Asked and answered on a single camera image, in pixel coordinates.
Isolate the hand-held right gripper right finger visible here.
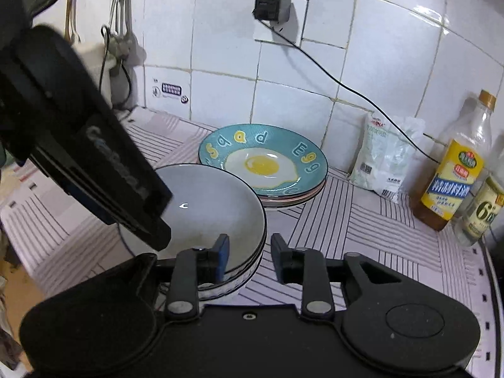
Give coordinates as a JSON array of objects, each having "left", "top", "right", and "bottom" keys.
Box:
[{"left": 271, "top": 233, "right": 401, "bottom": 321}]

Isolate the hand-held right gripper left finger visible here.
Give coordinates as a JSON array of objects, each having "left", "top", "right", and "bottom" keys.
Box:
[{"left": 134, "top": 233, "right": 231, "bottom": 321}]

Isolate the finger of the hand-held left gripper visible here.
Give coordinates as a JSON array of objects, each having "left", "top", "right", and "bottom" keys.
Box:
[{"left": 65, "top": 183, "right": 173, "bottom": 251}]

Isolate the white ribbed bowl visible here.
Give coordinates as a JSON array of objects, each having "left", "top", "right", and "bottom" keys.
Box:
[
  {"left": 117, "top": 163, "right": 267, "bottom": 284},
  {"left": 195, "top": 240, "right": 265, "bottom": 301}
]

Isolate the bunny print plate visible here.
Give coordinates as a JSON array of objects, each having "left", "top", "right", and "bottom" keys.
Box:
[{"left": 260, "top": 181, "right": 327, "bottom": 206}]

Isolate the teal egg print plate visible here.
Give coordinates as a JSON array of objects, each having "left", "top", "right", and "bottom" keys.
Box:
[{"left": 198, "top": 123, "right": 329, "bottom": 198}]

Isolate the white kitchen appliance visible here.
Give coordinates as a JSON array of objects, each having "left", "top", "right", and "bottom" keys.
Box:
[{"left": 84, "top": 37, "right": 136, "bottom": 112}]

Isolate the striped table mat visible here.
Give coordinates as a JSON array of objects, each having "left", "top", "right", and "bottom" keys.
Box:
[{"left": 0, "top": 106, "right": 495, "bottom": 378}]

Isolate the hanging wooden utensil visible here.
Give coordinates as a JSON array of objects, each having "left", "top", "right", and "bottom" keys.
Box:
[{"left": 64, "top": 0, "right": 83, "bottom": 45}]

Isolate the hanging metal utensil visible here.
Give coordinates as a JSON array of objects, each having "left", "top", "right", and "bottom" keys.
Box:
[{"left": 108, "top": 0, "right": 135, "bottom": 46}]

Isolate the white salt bag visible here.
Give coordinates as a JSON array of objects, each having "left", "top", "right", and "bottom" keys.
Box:
[{"left": 348, "top": 112, "right": 427, "bottom": 204}]

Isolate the yellow label oil bottle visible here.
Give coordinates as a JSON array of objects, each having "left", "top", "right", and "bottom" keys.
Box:
[{"left": 409, "top": 89, "right": 498, "bottom": 232}]

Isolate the clear vinegar bottle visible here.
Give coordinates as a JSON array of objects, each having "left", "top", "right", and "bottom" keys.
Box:
[{"left": 452, "top": 173, "right": 504, "bottom": 247}]

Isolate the black power adapter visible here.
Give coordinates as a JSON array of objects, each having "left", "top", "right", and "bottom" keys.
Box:
[{"left": 252, "top": 0, "right": 293, "bottom": 25}]

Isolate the black appliance cable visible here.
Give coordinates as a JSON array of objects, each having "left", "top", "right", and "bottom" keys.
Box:
[{"left": 100, "top": 25, "right": 133, "bottom": 108}]

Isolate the wall sticker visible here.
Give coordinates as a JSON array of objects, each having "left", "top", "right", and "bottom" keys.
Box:
[{"left": 151, "top": 78, "right": 190, "bottom": 105}]

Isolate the black power cable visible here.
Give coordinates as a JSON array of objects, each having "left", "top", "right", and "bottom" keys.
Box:
[{"left": 258, "top": 19, "right": 440, "bottom": 164}]

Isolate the white wall socket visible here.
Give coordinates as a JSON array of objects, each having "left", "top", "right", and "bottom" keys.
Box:
[{"left": 252, "top": 0, "right": 310, "bottom": 47}]

